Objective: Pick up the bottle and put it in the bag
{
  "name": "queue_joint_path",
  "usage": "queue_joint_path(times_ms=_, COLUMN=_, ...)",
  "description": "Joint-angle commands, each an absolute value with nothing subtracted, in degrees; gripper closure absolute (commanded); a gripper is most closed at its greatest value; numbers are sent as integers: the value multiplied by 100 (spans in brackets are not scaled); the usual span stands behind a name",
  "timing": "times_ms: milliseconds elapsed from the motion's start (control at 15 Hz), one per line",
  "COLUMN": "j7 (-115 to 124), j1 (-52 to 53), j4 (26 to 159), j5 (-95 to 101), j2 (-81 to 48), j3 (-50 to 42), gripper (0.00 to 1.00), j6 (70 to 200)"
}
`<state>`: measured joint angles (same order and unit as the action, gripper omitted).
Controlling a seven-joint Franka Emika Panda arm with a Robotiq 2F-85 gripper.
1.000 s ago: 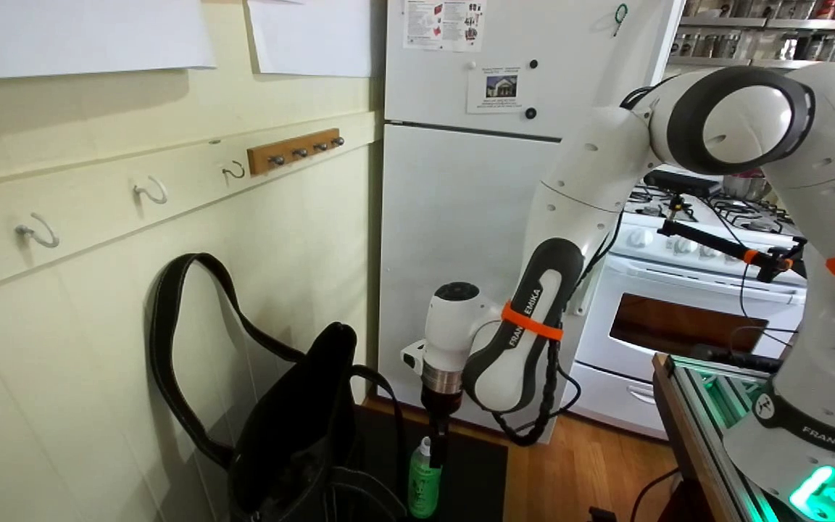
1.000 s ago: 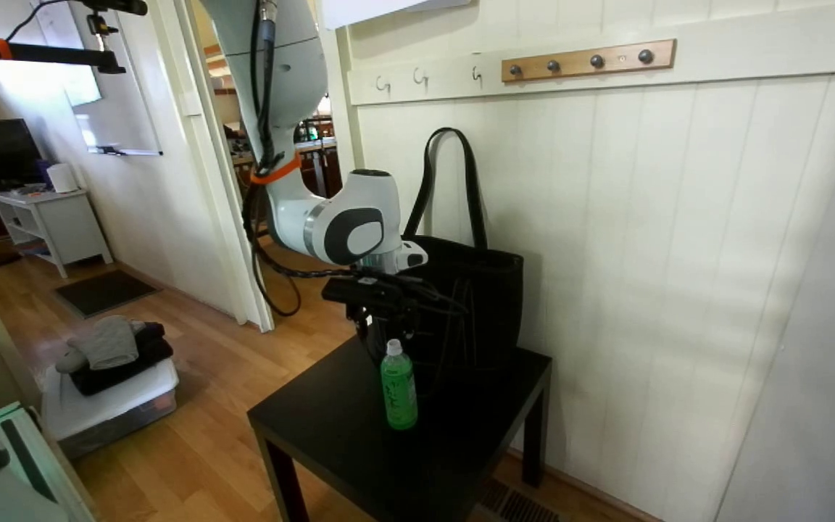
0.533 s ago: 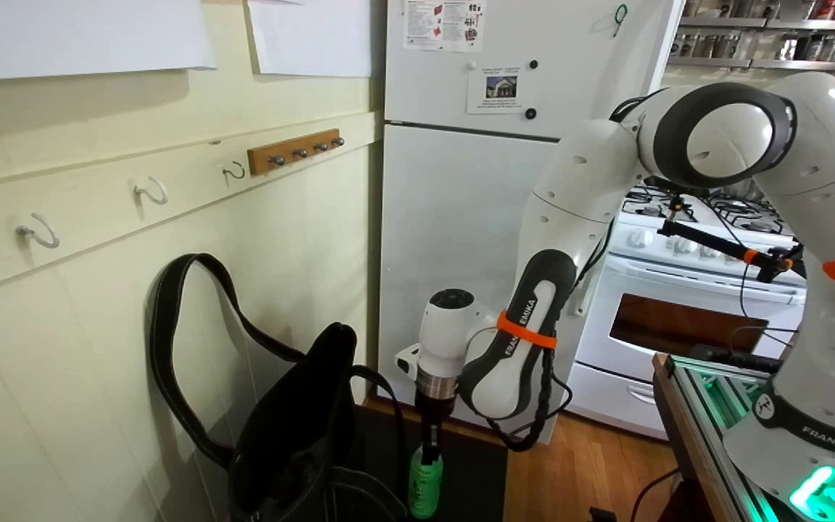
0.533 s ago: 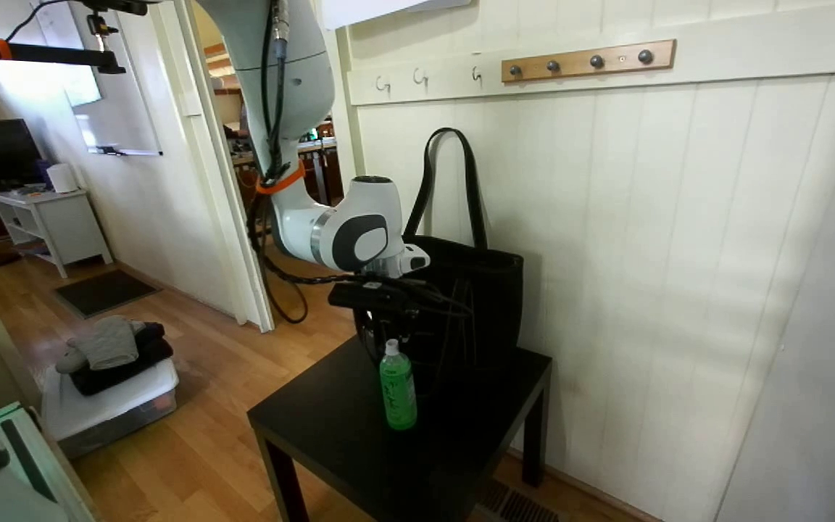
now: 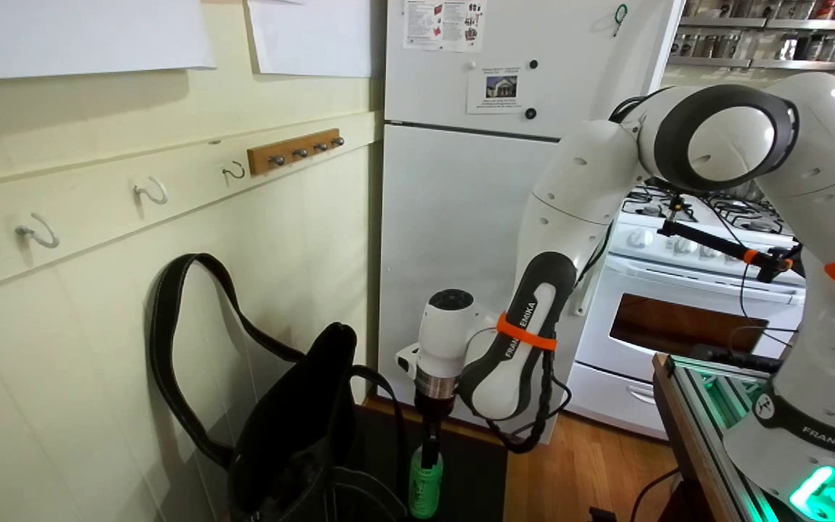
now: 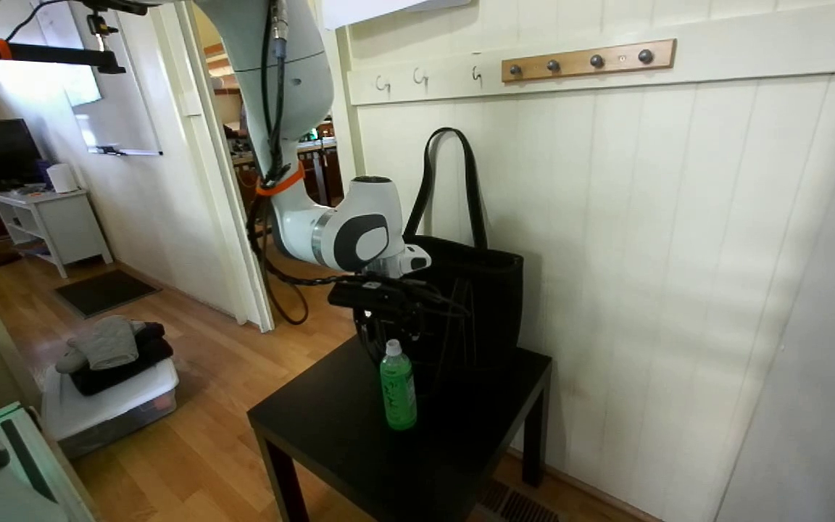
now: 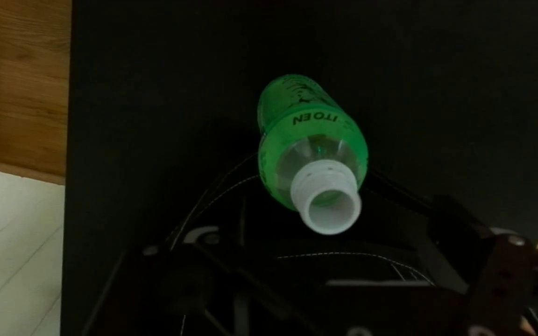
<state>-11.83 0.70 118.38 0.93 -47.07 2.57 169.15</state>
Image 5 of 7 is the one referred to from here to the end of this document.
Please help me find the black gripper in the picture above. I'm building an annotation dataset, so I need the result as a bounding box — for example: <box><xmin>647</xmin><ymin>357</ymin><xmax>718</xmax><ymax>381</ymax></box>
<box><xmin>415</xmin><ymin>390</ymin><xmax>455</xmax><ymax>477</ymax></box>

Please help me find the green plastic bottle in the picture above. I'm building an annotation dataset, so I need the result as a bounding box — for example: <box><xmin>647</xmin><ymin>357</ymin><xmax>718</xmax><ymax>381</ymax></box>
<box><xmin>406</xmin><ymin>446</ymin><xmax>448</xmax><ymax>522</ymax></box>

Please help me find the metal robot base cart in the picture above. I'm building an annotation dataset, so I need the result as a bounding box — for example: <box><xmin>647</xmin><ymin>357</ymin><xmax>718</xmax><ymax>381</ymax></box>
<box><xmin>649</xmin><ymin>352</ymin><xmax>835</xmax><ymax>522</ymax></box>

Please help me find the black tote bag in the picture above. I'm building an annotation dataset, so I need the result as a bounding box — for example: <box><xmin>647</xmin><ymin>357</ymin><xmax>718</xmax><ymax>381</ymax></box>
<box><xmin>148</xmin><ymin>254</ymin><xmax>413</xmax><ymax>522</ymax></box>

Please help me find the black side table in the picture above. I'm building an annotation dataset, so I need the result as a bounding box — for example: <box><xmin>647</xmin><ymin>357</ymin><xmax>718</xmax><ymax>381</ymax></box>
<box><xmin>355</xmin><ymin>396</ymin><xmax>515</xmax><ymax>522</ymax></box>

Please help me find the white refrigerator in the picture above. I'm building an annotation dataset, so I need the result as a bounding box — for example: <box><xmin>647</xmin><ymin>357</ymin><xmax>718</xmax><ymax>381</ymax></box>
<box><xmin>375</xmin><ymin>0</ymin><xmax>686</xmax><ymax>449</ymax></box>

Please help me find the white oven stove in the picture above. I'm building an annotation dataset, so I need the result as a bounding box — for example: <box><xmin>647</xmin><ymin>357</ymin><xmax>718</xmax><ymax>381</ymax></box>
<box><xmin>562</xmin><ymin>181</ymin><xmax>815</xmax><ymax>445</ymax></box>

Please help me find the wooden peg rack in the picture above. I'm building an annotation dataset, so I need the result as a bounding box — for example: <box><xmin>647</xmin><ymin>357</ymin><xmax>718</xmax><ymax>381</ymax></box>
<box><xmin>248</xmin><ymin>129</ymin><xmax>349</xmax><ymax>181</ymax></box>

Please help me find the black boom pole orange tape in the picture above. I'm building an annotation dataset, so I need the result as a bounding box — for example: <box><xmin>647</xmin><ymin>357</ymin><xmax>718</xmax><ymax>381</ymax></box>
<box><xmin>657</xmin><ymin>214</ymin><xmax>810</xmax><ymax>285</ymax></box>

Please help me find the fridge photo magnet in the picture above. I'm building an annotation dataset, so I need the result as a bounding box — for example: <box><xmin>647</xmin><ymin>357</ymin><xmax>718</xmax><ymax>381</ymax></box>
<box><xmin>481</xmin><ymin>67</ymin><xmax>522</xmax><ymax>104</ymax></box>

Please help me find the printed fridge paper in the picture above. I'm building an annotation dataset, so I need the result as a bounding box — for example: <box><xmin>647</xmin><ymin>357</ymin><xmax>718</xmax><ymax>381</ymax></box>
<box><xmin>400</xmin><ymin>0</ymin><xmax>491</xmax><ymax>52</ymax></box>

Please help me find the spice rack shelf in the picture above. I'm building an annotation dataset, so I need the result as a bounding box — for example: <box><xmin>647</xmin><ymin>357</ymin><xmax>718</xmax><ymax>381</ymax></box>
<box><xmin>667</xmin><ymin>0</ymin><xmax>835</xmax><ymax>75</ymax></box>

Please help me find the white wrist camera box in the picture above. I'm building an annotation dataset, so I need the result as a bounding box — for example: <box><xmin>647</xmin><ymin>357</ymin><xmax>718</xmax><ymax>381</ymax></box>
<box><xmin>396</xmin><ymin>339</ymin><xmax>429</xmax><ymax>381</ymax></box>

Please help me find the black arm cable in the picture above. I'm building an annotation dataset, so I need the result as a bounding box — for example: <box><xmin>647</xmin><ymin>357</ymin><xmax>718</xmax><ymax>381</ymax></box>
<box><xmin>458</xmin><ymin>329</ymin><xmax>577</xmax><ymax>459</ymax></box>

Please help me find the white metal wall hook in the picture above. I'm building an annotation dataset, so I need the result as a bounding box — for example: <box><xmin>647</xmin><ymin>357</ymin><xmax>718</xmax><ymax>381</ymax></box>
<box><xmin>12</xmin><ymin>212</ymin><xmax>65</xmax><ymax>254</ymax></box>
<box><xmin>222</xmin><ymin>158</ymin><xmax>249</xmax><ymax>188</ymax></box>
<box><xmin>132</xmin><ymin>175</ymin><xmax>171</xmax><ymax>209</ymax></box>

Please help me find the small white wall paper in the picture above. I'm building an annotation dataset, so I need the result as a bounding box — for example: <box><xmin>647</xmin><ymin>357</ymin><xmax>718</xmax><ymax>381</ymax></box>
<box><xmin>245</xmin><ymin>0</ymin><xmax>375</xmax><ymax>81</ymax></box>

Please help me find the large white wall paper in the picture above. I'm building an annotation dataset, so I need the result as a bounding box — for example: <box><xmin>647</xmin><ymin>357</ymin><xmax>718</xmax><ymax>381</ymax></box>
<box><xmin>0</xmin><ymin>0</ymin><xmax>219</xmax><ymax>88</ymax></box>

